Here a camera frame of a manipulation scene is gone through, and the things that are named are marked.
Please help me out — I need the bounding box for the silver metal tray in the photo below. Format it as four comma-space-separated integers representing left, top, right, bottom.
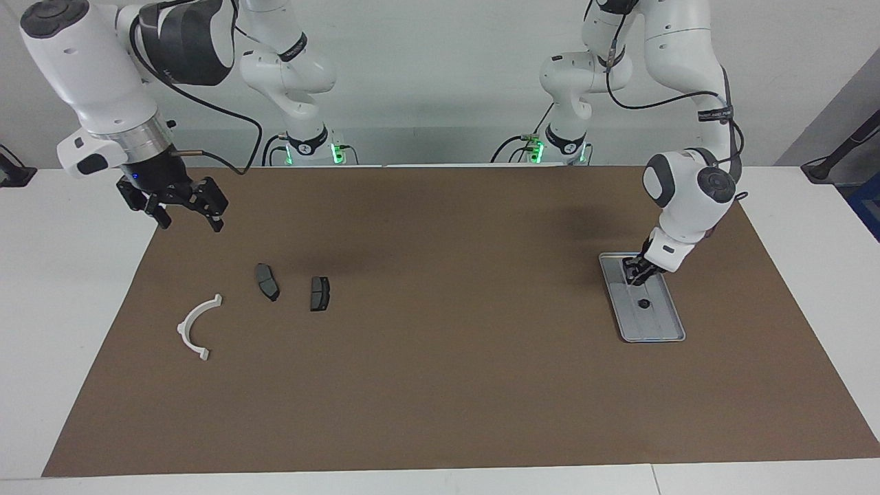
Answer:
598, 252, 687, 343

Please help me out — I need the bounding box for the dark curved brake pad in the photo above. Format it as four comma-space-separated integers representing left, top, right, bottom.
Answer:
255, 263, 281, 303

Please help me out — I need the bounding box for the black stand foot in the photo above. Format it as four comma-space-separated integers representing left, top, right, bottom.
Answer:
0, 144, 36, 188

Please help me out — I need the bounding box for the black stand with pole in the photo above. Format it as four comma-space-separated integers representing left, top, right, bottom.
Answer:
801, 110, 880, 183

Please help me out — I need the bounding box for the blue crate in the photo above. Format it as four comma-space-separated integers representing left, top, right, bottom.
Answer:
847, 172, 880, 241

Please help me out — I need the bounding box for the brown table mat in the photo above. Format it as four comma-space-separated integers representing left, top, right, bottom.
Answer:
41, 165, 880, 477

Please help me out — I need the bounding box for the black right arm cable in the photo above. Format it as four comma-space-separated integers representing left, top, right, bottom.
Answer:
127, 0, 264, 175

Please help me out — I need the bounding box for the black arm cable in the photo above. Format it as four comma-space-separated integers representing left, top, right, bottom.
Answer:
604, 0, 749, 201
127, 0, 264, 175

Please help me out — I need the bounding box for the black right base cable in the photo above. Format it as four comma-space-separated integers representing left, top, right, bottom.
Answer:
262, 134, 289, 167

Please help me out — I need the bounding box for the black base cable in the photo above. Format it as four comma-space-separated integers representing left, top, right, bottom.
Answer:
490, 103, 556, 164
262, 134, 289, 167

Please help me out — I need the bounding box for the white curved plastic bracket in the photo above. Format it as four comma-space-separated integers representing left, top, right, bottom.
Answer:
177, 294, 223, 362

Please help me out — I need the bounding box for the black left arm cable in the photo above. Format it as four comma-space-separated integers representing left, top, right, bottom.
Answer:
604, 0, 749, 201

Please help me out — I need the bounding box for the black left base cable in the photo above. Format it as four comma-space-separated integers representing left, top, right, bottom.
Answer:
490, 103, 556, 164

